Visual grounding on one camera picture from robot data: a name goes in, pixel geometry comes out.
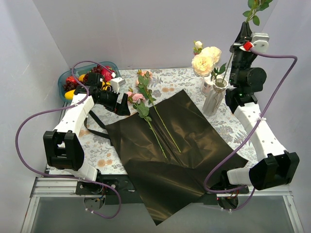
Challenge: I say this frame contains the pink double rose stem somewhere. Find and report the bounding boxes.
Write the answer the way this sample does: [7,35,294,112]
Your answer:
[126,88,167,159]

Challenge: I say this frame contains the cream bud flower stem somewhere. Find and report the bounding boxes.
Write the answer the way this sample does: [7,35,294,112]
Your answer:
[222,0,274,84]

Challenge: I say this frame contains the white rose stem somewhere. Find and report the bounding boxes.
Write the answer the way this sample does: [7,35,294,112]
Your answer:
[191,41,227,83]

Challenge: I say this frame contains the peach rose stem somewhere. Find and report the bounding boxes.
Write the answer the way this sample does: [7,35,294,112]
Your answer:
[137,69,181,153]

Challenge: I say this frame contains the black paper cone wrapper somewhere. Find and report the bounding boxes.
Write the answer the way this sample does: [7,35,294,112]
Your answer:
[106,91,247,224]

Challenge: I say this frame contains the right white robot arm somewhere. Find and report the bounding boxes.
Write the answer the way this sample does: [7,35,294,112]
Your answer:
[220,22,300,193]

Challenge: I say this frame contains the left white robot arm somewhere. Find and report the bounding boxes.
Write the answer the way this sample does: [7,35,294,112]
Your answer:
[43,73,130,194]

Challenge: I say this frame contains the white ceramic vase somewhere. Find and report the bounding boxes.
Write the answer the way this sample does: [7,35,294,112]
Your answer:
[203,78,228,116]

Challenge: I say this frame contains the yellow lemon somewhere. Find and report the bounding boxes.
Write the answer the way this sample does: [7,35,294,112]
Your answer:
[102,82,112,91]

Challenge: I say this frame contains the floral table mat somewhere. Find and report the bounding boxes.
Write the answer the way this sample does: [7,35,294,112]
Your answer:
[49,67,264,175]

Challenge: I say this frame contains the pink dragon fruit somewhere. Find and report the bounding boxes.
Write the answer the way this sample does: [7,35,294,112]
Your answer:
[101,66,116,82]

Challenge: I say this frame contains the small orange fruit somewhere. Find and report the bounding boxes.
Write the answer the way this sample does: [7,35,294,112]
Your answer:
[79,74,88,83]

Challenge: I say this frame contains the yellow mango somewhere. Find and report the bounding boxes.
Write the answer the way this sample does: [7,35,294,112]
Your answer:
[64,89,75,100]

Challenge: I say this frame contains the teal plastic fruit basket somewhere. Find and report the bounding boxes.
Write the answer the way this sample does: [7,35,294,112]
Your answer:
[58,61,121,103]

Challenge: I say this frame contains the dark red grapes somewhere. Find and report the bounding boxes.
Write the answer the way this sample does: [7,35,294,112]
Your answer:
[63,65,102,92]

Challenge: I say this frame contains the red apple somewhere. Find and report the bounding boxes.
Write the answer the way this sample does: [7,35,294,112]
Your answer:
[66,76,77,84]

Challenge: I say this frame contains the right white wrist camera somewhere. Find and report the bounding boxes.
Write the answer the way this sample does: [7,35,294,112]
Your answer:
[240,33,270,53]

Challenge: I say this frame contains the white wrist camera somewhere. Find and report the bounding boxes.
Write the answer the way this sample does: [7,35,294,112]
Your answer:
[110,77,126,93]
[240,33,270,53]

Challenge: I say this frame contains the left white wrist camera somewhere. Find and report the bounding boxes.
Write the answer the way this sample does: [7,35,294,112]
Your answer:
[110,77,126,93]

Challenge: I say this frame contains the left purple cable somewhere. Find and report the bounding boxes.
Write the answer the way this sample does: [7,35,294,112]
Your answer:
[15,60,122,219]

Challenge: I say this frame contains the purple cable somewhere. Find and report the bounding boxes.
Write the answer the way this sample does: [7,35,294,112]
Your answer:
[204,52,298,212]
[15,60,122,219]

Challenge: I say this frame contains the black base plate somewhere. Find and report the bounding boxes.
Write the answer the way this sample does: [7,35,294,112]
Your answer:
[75,175,249,209]

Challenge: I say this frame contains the aluminium rail frame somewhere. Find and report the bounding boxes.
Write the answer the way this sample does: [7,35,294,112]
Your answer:
[20,65,304,233]

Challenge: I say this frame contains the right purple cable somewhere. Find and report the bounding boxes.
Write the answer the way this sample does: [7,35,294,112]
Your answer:
[204,52,298,212]

